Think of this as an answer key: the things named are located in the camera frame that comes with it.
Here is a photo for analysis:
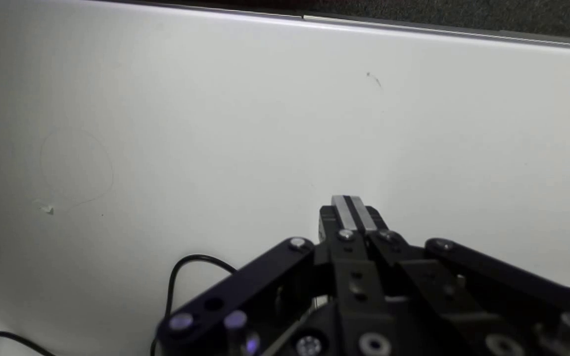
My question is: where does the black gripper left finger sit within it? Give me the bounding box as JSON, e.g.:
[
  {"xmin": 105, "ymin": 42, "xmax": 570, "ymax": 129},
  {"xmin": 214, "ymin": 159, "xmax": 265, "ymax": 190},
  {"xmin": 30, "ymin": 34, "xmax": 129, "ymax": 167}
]
[{"xmin": 156, "ymin": 194, "xmax": 400, "ymax": 356}]

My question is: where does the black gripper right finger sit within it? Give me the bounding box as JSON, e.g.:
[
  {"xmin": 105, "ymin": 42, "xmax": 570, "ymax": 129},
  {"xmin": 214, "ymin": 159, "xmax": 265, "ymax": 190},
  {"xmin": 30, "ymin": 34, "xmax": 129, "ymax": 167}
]
[{"xmin": 346, "ymin": 194, "xmax": 570, "ymax": 356}]

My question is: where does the black power cable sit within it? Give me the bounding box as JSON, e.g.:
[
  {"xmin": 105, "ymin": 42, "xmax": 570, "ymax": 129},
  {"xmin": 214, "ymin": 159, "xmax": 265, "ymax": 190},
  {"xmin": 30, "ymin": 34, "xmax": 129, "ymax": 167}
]
[
  {"xmin": 148, "ymin": 254, "xmax": 239, "ymax": 356},
  {"xmin": 0, "ymin": 327, "xmax": 57, "ymax": 356}
]

